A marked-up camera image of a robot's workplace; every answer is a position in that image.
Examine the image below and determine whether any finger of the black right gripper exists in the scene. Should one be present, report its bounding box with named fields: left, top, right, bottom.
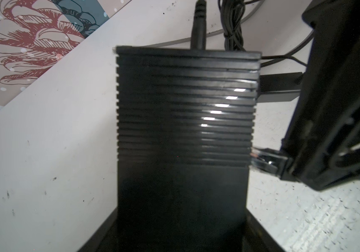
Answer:
left=279, top=1, right=360, bottom=191

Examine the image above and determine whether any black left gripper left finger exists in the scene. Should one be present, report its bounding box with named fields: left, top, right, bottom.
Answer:
left=78, top=208, right=118, bottom=252

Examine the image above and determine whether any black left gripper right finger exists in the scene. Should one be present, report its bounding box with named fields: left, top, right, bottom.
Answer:
left=245, top=209, right=285, bottom=252

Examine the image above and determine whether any black ethernet cable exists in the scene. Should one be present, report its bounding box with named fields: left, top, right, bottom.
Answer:
left=250, top=146, right=291, bottom=179

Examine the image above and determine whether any black power adapter with cable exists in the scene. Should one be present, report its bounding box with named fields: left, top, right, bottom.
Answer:
left=190, top=1, right=314, bottom=102

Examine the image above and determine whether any black network switch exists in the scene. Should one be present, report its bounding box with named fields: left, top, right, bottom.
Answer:
left=116, top=46, right=261, bottom=252

